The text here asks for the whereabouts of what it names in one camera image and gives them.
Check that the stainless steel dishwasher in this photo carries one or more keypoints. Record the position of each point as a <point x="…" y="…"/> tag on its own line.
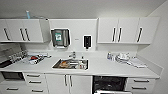
<point x="110" y="85"/>

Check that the black soap dispenser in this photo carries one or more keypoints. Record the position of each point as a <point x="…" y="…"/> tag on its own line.
<point x="87" y="41"/>

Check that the small chrome sink knob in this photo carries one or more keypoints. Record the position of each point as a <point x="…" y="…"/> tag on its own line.
<point x="82" y="57"/>

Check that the chrome faucet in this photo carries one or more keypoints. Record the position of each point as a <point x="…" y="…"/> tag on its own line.
<point x="72" y="55"/>

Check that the white cup with saucer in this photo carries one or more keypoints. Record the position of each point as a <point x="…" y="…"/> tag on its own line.
<point x="81" y="65"/>

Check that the blue label soap bottle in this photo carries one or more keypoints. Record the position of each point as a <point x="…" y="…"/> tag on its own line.
<point x="109" y="56"/>

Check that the steel paper towel dispenser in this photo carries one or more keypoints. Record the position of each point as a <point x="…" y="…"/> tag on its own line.
<point x="60" y="37"/>

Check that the orange food container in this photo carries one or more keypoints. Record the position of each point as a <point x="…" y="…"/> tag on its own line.
<point x="63" y="63"/>

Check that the small white bottle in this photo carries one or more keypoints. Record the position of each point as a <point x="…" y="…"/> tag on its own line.
<point x="113" y="57"/>

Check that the steel kitchen sink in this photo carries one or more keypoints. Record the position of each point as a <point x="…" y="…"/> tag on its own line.
<point x="56" y="66"/>

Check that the white under-sink cabinet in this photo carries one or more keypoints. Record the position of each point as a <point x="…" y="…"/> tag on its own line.
<point x="76" y="85"/>

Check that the stack of white dishes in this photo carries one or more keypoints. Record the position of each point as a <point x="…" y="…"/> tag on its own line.
<point x="122" y="57"/>

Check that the white drawer cabinet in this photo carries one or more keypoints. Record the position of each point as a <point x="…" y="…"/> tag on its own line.
<point x="33" y="83"/>
<point x="140" y="86"/>

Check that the small blue bottle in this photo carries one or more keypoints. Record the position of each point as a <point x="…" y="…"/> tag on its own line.
<point x="28" y="15"/>

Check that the black built-in microwave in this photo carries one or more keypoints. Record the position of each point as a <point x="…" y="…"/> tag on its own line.
<point x="11" y="75"/>

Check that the white wall outlet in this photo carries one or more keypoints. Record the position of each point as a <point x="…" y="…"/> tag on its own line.
<point x="98" y="48"/>

